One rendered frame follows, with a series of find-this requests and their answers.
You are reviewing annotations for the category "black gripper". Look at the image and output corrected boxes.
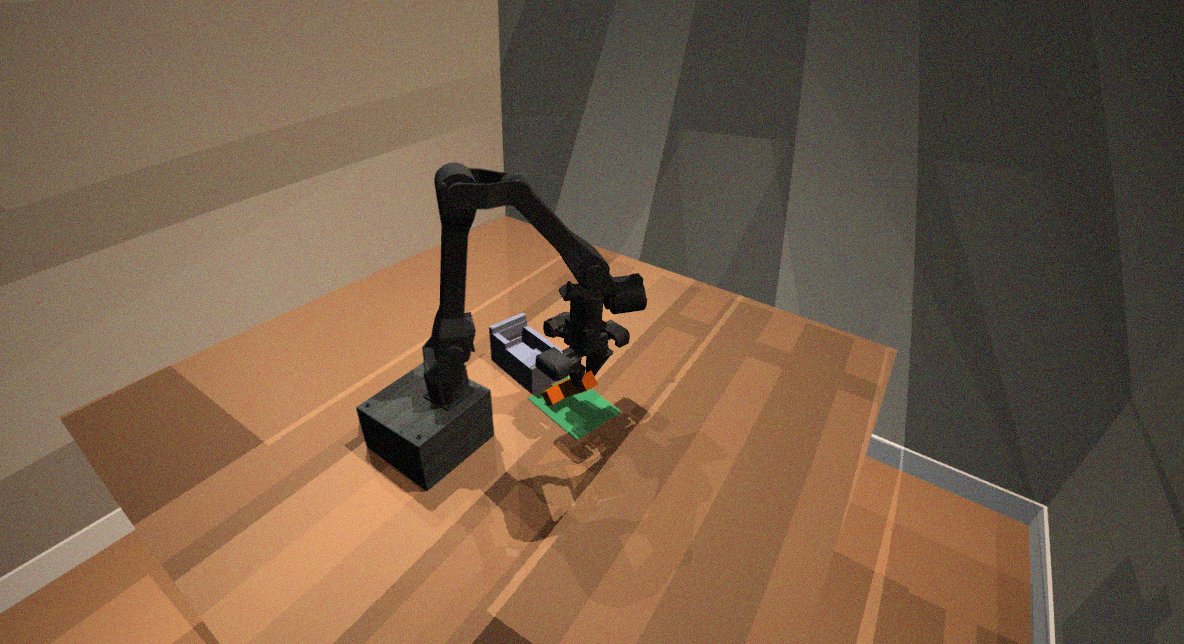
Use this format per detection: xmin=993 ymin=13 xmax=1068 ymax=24
xmin=535 ymin=317 xmax=630 ymax=389

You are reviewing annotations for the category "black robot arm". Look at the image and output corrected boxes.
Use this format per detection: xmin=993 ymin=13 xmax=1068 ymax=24
xmin=422 ymin=163 xmax=646 ymax=411

